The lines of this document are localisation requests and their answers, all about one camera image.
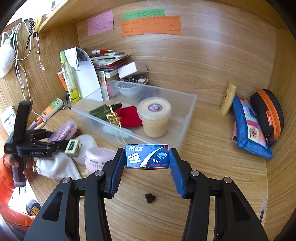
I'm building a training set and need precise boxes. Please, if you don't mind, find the teal small tube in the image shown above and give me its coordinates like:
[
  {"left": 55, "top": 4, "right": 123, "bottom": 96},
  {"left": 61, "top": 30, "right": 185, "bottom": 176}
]
[{"left": 102, "top": 126, "right": 132, "bottom": 138}]

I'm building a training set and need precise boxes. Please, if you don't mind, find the stack of books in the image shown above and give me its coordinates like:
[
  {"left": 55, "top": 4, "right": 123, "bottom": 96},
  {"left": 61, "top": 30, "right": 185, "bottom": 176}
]
[{"left": 89, "top": 51, "right": 130, "bottom": 78}]

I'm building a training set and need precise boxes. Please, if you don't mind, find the small black clip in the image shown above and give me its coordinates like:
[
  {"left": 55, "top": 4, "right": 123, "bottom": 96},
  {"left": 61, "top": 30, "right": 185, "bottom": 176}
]
[{"left": 144, "top": 193, "right": 156, "bottom": 203}]

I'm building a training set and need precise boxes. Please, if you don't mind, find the green spray bottle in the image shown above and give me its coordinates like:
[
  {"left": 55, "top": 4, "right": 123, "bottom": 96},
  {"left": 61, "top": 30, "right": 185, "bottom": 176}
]
[{"left": 88, "top": 102, "right": 122, "bottom": 121}]

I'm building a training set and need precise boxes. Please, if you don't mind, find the white drawstring bag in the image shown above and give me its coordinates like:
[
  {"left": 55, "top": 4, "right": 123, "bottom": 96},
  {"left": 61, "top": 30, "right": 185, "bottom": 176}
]
[{"left": 35, "top": 152, "right": 82, "bottom": 183}]

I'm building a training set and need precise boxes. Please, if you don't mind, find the white paper folder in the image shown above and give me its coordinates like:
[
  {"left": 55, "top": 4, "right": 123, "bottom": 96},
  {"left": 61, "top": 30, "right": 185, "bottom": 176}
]
[{"left": 63, "top": 47, "right": 100, "bottom": 98}]

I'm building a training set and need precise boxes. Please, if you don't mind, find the red white marker pen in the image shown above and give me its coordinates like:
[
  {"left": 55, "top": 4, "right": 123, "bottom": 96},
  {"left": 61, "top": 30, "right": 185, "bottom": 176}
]
[{"left": 92, "top": 49, "right": 114, "bottom": 54}]

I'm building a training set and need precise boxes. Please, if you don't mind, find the beige lotion tube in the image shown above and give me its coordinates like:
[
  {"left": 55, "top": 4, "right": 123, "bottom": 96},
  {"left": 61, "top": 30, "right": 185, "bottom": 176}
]
[{"left": 220, "top": 82, "right": 237, "bottom": 115}]

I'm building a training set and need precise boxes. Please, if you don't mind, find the clear glass bowl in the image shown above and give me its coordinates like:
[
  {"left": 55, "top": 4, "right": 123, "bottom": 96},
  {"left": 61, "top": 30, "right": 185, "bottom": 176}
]
[{"left": 115, "top": 82, "right": 142, "bottom": 98}]

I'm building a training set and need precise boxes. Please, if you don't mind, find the mahjong tile block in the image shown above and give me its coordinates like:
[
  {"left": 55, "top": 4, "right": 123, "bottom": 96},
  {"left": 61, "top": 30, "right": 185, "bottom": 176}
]
[{"left": 65, "top": 139, "right": 82, "bottom": 157}]

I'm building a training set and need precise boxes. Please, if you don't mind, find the yellow spray bottle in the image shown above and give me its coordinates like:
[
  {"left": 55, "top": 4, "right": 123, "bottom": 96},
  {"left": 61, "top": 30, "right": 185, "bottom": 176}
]
[{"left": 60, "top": 51, "right": 80, "bottom": 102}]

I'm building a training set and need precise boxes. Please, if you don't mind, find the green orange glue tube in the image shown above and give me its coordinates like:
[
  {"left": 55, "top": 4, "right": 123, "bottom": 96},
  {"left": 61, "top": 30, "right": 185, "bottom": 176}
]
[{"left": 41, "top": 98, "right": 64, "bottom": 120}]

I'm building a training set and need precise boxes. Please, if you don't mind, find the clear plastic storage bin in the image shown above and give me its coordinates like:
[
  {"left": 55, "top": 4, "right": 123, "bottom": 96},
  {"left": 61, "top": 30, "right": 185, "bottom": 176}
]
[{"left": 73, "top": 81, "right": 197, "bottom": 150}]

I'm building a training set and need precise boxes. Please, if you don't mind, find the person's left hand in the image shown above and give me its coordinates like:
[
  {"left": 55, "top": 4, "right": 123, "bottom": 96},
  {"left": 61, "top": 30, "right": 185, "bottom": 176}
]
[{"left": 4, "top": 155, "right": 34, "bottom": 179}]

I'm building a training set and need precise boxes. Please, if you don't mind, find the white small cardboard box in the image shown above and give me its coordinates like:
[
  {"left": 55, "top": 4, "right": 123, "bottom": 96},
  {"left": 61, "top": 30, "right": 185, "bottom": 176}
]
[{"left": 118, "top": 61, "right": 148, "bottom": 79}]

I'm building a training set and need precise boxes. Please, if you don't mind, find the black orange zip case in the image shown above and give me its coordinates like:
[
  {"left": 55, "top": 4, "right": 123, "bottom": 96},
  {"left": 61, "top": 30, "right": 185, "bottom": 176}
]
[{"left": 250, "top": 89, "right": 284, "bottom": 146}]

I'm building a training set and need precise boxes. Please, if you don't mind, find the orange paper note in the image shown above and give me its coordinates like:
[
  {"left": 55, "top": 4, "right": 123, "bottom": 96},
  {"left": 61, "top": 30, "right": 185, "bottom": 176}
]
[{"left": 120, "top": 16, "right": 181, "bottom": 36}]

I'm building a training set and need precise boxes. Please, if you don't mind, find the green sticky note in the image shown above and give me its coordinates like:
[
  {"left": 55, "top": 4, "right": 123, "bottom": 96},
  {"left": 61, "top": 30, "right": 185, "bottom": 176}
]
[{"left": 122, "top": 9, "right": 165, "bottom": 21}]

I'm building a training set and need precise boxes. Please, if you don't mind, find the pink sticky note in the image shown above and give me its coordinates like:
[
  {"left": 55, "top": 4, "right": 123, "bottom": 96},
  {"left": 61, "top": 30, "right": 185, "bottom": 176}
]
[{"left": 87, "top": 11, "right": 114, "bottom": 37}]

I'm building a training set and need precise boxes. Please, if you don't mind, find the cream jar with lid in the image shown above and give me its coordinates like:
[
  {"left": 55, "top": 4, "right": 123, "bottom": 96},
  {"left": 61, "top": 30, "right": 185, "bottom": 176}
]
[{"left": 137, "top": 97, "right": 172, "bottom": 138}]

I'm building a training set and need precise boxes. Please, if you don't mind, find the pink round compact fan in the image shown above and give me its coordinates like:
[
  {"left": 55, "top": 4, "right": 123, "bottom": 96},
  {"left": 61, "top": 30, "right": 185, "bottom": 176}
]
[{"left": 85, "top": 147, "right": 115, "bottom": 173}]

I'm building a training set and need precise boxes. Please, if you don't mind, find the blue patchwork pencil case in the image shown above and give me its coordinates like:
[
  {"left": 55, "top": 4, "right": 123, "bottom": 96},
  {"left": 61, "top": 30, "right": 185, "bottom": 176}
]
[{"left": 232, "top": 96, "right": 273, "bottom": 159}]

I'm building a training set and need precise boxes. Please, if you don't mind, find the red fabric pouch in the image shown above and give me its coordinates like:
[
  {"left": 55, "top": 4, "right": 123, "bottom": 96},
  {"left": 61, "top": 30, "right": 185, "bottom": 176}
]
[{"left": 115, "top": 105, "right": 142, "bottom": 128}]

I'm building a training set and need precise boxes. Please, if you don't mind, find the white charging cable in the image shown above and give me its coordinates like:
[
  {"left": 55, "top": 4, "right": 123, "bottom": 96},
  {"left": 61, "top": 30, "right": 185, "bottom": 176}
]
[{"left": 1, "top": 19, "right": 42, "bottom": 117}]

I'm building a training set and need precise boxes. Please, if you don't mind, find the blue razor blade box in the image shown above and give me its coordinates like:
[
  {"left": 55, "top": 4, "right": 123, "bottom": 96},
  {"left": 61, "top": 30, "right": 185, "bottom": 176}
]
[{"left": 125, "top": 144, "right": 170, "bottom": 169}]

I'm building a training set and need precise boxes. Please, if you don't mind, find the gold ribbon bow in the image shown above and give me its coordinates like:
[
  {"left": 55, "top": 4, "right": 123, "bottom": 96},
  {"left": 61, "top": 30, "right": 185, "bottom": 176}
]
[{"left": 106, "top": 105, "right": 121, "bottom": 128}]

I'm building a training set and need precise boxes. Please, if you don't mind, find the orange box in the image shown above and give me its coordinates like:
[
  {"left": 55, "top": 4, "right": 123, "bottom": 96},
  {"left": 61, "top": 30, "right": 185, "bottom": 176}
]
[{"left": 57, "top": 71, "right": 68, "bottom": 92}]

